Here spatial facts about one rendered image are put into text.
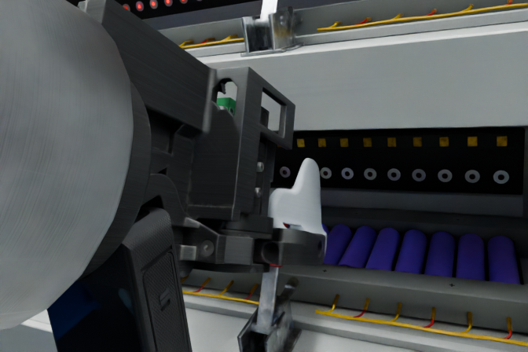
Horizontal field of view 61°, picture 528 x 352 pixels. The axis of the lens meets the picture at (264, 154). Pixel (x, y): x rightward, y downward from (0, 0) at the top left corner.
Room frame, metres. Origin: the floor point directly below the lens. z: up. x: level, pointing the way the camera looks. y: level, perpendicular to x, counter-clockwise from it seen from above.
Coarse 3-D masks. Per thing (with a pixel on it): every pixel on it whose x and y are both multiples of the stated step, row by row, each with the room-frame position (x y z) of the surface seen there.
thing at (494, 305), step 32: (224, 288) 0.35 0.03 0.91; (256, 288) 0.33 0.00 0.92; (320, 288) 0.31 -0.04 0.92; (352, 288) 0.30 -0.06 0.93; (384, 288) 0.29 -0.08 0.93; (416, 288) 0.28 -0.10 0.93; (448, 288) 0.28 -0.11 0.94; (480, 288) 0.27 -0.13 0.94; (512, 288) 0.27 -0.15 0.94; (448, 320) 0.28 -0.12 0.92; (480, 320) 0.27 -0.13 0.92; (512, 320) 0.26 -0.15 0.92
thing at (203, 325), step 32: (352, 192) 0.40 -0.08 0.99; (384, 192) 0.39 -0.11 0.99; (416, 192) 0.38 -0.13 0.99; (448, 192) 0.37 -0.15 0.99; (192, 288) 0.36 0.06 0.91; (32, 320) 0.35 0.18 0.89; (192, 320) 0.32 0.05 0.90; (224, 320) 0.31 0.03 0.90; (352, 320) 0.30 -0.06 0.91; (384, 320) 0.29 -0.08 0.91; (416, 320) 0.29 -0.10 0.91
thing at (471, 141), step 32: (512, 128) 0.34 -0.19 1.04; (288, 160) 0.42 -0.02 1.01; (320, 160) 0.41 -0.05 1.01; (352, 160) 0.40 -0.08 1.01; (384, 160) 0.39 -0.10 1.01; (416, 160) 0.37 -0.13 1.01; (448, 160) 0.36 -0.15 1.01; (480, 160) 0.35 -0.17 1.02; (512, 160) 0.34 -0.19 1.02; (480, 192) 0.36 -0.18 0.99; (512, 192) 0.35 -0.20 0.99
